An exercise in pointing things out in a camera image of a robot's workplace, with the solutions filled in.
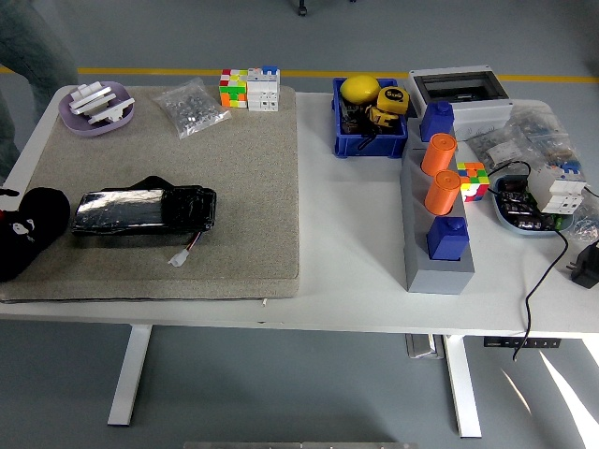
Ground black rag with white print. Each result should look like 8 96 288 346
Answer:
0 186 71 283

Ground yellow tape measure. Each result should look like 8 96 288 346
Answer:
376 85 410 116

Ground clear bag of wire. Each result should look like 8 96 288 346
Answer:
571 186 599 242

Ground large colourful puzzle cube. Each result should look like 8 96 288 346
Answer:
218 68 249 109

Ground grey block holder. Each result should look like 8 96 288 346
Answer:
400 116 476 296

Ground red white wire with connector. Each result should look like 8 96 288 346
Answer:
168 229 205 268

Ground black power adapter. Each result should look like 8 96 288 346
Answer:
565 239 599 290

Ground white T-shaped plastic bracket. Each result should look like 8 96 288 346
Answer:
86 96 136 126

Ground black cord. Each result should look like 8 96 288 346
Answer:
486 160 599 362

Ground blue plastic bin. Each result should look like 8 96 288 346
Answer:
331 77 409 159

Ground yellow and black tool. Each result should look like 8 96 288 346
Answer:
364 105 399 130

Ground clear bag of metal nuts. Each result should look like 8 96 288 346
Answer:
152 77 233 140

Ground white table leg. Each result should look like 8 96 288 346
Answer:
107 325 153 427
444 334 483 440

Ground grey box under table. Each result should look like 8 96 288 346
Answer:
405 334 446 360

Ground small colourful puzzle cube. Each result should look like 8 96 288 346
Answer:
456 161 491 204

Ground black table control panel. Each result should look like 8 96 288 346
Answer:
483 336 562 349

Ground grey-brown table mat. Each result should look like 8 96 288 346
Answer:
0 84 300 303

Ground orange cylinder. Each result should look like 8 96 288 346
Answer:
420 133 458 177
424 169 462 216

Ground stack of white plastic pieces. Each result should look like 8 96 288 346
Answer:
68 81 118 116

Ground purple shallow dish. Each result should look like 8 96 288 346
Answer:
58 81 136 138

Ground white breaker with blue clips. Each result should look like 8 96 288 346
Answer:
527 161 587 216

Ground black electronic parts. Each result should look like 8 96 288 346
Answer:
495 180 558 230

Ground white circuit breaker block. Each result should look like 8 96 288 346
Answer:
246 65 281 112

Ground light blue dish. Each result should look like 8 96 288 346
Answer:
489 174 579 239

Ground grey electrical enclosure box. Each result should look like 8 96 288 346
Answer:
404 65 515 139

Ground blue block with knob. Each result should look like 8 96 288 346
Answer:
425 216 470 262
419 100 455 143

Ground yellow rounded object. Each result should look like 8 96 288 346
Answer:
339 74 381 105

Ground clear bags of small parts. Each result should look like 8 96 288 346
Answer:
465 103 584 177

